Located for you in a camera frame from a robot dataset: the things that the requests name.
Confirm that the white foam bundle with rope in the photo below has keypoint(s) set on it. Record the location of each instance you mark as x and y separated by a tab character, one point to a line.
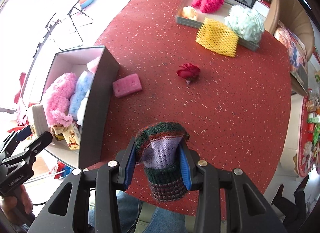
81	111

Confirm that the mint green bath pouf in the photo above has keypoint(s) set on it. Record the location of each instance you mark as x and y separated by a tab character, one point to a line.
246	23

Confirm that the dark grey storage box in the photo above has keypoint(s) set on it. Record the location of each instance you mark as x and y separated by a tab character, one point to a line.
95	115

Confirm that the floral cushion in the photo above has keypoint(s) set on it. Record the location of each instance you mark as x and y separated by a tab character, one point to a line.
296	51

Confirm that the orange fabric flower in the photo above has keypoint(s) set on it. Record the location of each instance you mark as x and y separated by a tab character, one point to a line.
189	12

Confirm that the light blue fluffy cloth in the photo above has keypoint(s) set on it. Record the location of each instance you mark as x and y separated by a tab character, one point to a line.
83	85

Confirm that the pink fluffy chenille cloth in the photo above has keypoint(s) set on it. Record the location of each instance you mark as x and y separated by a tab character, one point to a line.
56	98

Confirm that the pink sponge block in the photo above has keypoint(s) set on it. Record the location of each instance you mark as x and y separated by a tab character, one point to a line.
127	85
93	65

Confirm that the black folding chair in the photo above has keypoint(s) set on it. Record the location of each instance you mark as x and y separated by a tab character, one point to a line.
63	26

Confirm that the red fabric rose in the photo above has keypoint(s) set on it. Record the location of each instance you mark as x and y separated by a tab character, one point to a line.
189	72

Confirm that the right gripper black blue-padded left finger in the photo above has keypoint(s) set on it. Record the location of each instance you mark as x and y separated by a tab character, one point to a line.
87	200

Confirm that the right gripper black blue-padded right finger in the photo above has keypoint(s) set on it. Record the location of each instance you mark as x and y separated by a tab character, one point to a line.
246	208

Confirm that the dark multicolour knit sock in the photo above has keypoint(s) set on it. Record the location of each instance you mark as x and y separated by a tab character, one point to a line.
156	148

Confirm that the beige armchair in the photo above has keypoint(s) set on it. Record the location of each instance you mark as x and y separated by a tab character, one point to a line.
292	14

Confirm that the magenta fluffy cloth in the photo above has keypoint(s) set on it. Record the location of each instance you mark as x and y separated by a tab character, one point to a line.
207	6

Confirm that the yellow foam fruit net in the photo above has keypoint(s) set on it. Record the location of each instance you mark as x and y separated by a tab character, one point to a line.
217	37

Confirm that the grey shallow tray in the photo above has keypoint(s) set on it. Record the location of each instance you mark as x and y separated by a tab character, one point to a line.
218	15

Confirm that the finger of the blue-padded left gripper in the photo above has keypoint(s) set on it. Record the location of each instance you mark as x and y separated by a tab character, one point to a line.
15	137

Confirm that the blue jeans leg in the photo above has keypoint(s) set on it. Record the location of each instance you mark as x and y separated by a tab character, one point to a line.
135	214

